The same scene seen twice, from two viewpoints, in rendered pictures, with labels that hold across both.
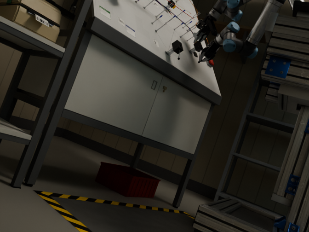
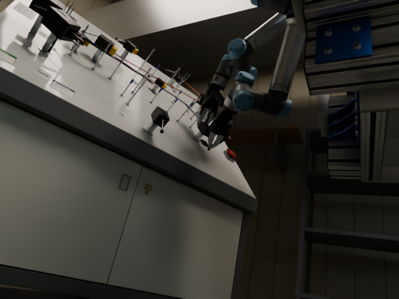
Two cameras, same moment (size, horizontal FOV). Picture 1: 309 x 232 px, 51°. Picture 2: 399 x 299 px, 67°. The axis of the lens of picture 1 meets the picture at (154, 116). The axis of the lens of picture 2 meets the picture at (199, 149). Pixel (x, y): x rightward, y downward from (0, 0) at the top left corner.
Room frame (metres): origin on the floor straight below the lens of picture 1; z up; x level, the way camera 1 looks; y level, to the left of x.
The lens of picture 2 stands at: (0.98, -0.28, 0.45)
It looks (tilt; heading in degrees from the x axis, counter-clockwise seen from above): 24 degrees up; 7
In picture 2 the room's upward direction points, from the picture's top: 13 degrees clockwise
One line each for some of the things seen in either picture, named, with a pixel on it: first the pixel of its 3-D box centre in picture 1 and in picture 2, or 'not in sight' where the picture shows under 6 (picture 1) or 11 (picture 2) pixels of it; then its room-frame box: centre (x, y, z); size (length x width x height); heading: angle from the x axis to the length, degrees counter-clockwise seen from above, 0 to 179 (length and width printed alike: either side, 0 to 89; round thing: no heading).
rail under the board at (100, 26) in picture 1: (167, 70); (147, 155); (1.96, 0.02, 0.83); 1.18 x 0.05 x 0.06; 134
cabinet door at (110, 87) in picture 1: (118, 89); (40, 191); (1.78, 0.24, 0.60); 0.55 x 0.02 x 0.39; 134
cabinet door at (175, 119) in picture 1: (179, 118); (187, 240); (2.16, -0.16, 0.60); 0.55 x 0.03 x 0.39; 134
